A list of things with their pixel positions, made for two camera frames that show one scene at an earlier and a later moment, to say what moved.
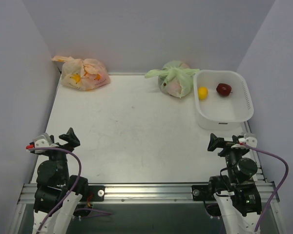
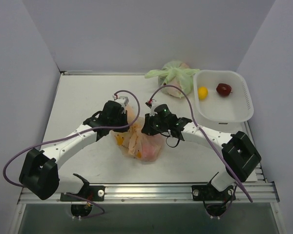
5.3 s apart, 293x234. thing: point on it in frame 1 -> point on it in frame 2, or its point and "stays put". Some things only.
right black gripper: x=226 y=146 -> x=148 y=126
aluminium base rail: x=151 y=194 stays put
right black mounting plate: x=203 y=192 stays put
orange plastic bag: x=85 y=74 -> x=138 y=144
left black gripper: x=59 y=146 -> x=123 y=124
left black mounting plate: x=95 y=193 stays put
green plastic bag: x=175 y=78 stays put
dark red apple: x=223 y=89 stays put
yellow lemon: x=202 y=93 stays put
